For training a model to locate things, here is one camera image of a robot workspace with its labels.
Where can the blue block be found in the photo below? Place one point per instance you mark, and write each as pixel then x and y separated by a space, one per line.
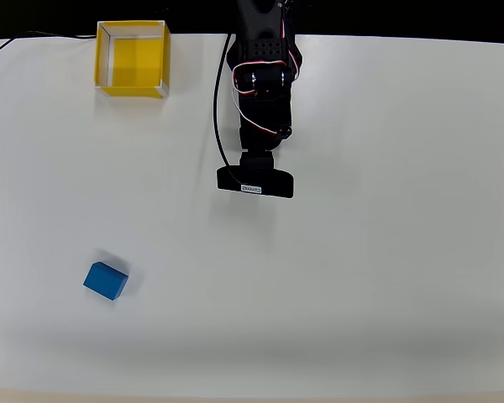
pixel 105 280

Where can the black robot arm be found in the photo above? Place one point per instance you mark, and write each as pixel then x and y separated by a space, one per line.
pixel 260 25

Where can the yellow open box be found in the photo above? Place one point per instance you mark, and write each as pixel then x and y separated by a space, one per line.
pixel 138 59

